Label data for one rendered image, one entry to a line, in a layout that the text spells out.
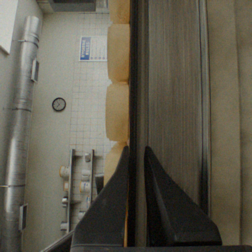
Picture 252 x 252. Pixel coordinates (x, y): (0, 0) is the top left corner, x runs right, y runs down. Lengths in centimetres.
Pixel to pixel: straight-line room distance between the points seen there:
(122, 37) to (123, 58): 2
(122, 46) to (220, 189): 14
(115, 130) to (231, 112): 10
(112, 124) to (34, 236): 487
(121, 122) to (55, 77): 483
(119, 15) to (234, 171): 17
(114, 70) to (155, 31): 6
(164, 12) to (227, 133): 12
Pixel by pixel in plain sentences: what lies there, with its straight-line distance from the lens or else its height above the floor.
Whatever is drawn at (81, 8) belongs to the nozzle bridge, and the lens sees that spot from 83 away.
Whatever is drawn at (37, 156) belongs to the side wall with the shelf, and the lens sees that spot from 472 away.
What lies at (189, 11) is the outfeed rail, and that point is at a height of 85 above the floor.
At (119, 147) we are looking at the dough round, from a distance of 23.
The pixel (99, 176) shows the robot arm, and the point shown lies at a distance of 63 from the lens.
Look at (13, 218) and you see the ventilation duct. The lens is 387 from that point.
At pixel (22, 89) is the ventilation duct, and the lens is 391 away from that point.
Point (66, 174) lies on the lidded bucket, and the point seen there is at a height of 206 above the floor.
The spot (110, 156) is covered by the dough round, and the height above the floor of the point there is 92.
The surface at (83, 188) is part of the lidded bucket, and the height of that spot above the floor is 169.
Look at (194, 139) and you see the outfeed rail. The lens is 18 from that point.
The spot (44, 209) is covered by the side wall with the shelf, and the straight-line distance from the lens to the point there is 476.
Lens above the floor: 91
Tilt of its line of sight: 1 degrees down
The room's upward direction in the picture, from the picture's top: 89 degrees counter-clockwise
